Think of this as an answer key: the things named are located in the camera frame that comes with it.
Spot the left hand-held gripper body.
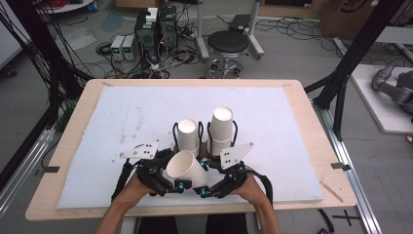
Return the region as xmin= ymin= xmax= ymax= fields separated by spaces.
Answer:
xmin=119 ymin=139 xmax=177 ymax=198

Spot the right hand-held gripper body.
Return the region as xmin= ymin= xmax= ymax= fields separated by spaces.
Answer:
xmin=208 ymin=141 xmax=255 ymax=200

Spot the single white paper cup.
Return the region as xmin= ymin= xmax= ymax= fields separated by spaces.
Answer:
xmin=166 ymin=149 xmax=209 ymax=190

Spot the black wire cup holder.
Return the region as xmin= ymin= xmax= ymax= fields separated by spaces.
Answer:
xmin=171 ymin=120 xmax=206 ymax=158
xmin=206 ymin=119 xmax=239 ymax=161

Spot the person's right hand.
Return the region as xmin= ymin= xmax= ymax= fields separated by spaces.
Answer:
xmin=231 ymin=174 xmax=265 ymax=205

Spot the person's left hand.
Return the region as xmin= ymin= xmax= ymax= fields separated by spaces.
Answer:
xmin=124 ymin=171 xmax=164 ymax=205

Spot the stack of white paper cups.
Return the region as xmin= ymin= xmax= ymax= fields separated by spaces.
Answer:
xmin=208 ymin=106 xmax=235 ymax=157

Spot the person's right leg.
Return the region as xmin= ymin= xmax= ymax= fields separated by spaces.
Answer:
xmin=206 ymin=213 xmax=248 ymax=234

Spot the person's leg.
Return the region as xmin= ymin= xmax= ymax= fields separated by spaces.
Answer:
xmin=136 ymin=215 xmax=179 ymax=234
xmin=206 ymin=213 xmax=248 ymax=234

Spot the person's left leg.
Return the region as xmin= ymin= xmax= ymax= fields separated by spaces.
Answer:
xmin=136 ymin=215 xmax=179 ymax=234

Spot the white foam mat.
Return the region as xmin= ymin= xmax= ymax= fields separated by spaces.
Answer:
xmin=56 ymin=85 xmax=325 ymax=210

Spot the grey power supply unit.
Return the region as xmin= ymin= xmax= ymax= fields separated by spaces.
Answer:
xmin=109 ymin=34 xmax=127 ymax=61
xmin=122 ymin=34 xmax=136 ymax=61

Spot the thin wooden stick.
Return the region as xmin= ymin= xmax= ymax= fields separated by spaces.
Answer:
xmin=319 ymin=179 xmax=345 ymax=204

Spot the black round stool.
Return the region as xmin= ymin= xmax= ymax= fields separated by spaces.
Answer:
xmin=206 ymin=29 xmax=251 ymax=80

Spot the black computer tower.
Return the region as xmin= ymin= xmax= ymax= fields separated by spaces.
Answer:
xmin=133 ymin=7 xmax=161 ymax=63
xmin=158 ymin=5 xmax=179 ymax=51

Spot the black tape cross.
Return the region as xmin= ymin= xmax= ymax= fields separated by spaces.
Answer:
xmin=332 ymin=209 xmax=361 ymax=227

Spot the white board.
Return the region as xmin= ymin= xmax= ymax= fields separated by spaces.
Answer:
xmin=350 ymin=62 xmax=413 ymax=135

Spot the cardboard box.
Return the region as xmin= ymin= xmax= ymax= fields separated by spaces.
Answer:
xmin=317 ymin=0 xmax=375 ymax=41

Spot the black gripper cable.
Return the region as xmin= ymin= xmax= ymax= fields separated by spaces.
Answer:
xmin=110 ymin=159 xmax=134 ymax=203
xmin=248 ymin=171 xmax=275 ymax=207

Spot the aluminium rail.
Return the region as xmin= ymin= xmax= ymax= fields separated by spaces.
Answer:
xmin=312 ymin=99 xmax=384 ymax=234
xmin=0 ymin=126 xmax=56 ymax=216

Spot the black frame with cables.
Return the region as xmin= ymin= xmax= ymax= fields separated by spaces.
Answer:
xmin=0 ymin=0 xmax=95 ymax=110

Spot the black frame post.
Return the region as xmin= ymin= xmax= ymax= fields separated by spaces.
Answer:
xmin=304 ymin=0 xmax=407 ymax=141

